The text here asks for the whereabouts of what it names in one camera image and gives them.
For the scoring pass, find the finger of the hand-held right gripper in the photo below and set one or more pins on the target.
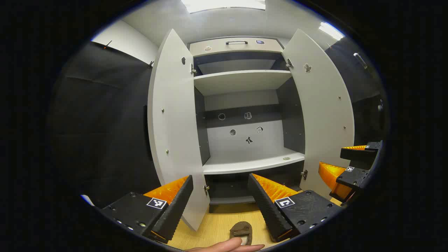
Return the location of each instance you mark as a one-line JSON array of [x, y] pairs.
[[360, 155], [351, 178]]

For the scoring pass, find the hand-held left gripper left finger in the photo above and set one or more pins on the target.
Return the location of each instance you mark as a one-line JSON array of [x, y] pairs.
[[176, 210]]

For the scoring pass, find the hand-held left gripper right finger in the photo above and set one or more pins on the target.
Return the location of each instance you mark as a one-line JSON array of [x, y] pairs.
[[266, 210]]

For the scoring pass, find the brown fluffy shoe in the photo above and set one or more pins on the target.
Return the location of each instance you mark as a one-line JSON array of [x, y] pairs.
[[241, 229]]

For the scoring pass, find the grey shoe cabinet door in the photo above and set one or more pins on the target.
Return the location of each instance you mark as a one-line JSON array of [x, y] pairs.
[[175, 122], [325, 115]]

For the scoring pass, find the grey shoe cabinet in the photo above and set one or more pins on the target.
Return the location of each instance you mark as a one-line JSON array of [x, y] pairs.
[[220, 143]]

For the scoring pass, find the metal door hinge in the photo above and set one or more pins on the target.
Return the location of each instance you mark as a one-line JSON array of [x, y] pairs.
[[206, 189], [193, 69], [304, 174], [289, 63]]

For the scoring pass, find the white cabinet shelf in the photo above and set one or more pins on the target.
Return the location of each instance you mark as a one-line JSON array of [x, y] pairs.
[[245, 164], [241, 82]]

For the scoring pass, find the ceiling light panel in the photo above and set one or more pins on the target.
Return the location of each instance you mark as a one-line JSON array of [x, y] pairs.
[[330, 30], [224, 5]]

